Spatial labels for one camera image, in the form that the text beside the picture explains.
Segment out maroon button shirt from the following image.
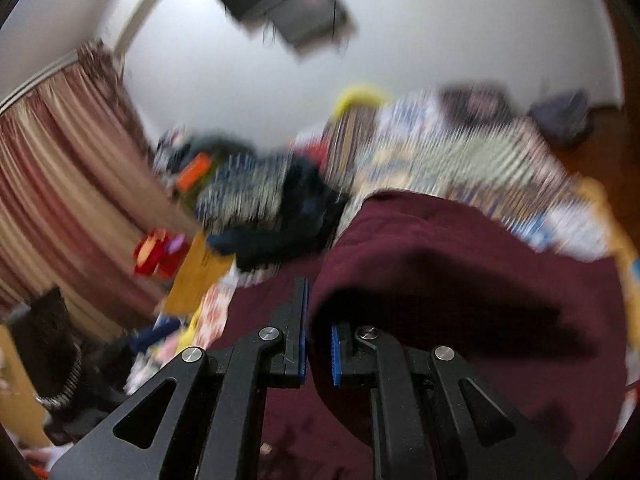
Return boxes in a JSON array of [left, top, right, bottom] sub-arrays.
[[215, 192, 627, 479]]

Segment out navy patterned folded clothes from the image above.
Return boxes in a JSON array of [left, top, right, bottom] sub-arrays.
[[195, 153, 347, 273]]

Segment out red plush toy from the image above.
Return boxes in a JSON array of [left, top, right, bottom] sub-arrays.
[[134, 229, 191, 280]]

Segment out orange box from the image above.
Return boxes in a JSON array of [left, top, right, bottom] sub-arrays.
[[175, 153, 212, 193]]

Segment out orange fleece blanket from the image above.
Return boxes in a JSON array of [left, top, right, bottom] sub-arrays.
[[578, 176, 639, 284]]

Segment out striped red beige curtain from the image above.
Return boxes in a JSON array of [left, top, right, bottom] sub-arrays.
[[1, 41, 198, 338]]

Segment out patchwork patterned bedspread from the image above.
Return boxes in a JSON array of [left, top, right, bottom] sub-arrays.
[[291, 90, 612, 261]]

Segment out dark grey bag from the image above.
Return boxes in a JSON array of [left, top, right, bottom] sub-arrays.
[[528, 89, 590, 145]]

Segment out yellow round object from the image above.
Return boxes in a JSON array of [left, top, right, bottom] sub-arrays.
[[332, 84, 392, 119]]

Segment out small black wall monitor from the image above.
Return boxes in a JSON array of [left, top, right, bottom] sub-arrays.
[[268, 0, 357, 58]]

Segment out white wall air conditioner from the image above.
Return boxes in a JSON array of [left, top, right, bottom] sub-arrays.
[[103, 0, 158, 56]]

